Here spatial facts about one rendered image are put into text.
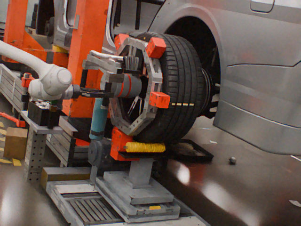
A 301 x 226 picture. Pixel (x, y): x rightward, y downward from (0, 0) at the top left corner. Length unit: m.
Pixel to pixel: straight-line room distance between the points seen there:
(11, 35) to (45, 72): 2.72
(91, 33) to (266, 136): 1.35
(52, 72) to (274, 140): 1.09
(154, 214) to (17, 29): 2.72
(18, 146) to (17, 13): 1.64
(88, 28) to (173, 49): 0.67
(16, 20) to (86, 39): 1.93
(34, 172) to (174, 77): 1.31
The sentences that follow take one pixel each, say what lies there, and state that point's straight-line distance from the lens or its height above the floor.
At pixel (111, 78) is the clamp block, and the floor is 0.92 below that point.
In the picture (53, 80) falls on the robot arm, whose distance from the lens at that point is 2.11.
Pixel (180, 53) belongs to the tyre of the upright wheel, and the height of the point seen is 1.10.
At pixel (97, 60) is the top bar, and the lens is 2.63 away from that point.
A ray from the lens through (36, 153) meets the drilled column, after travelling 3.23.
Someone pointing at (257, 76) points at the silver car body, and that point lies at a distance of 2.34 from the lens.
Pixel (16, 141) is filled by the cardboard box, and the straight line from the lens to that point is 3.67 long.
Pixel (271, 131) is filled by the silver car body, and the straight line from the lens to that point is 2.26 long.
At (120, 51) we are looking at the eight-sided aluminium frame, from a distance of 2.80.
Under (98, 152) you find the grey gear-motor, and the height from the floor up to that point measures 0.34.
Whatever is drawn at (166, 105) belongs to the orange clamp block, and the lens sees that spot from 2.41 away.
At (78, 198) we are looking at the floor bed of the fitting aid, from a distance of 3.00.
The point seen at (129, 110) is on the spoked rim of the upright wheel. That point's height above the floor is 0.67.
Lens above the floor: 1.31
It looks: 12 degrees down
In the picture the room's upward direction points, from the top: 11 degrees clockwise
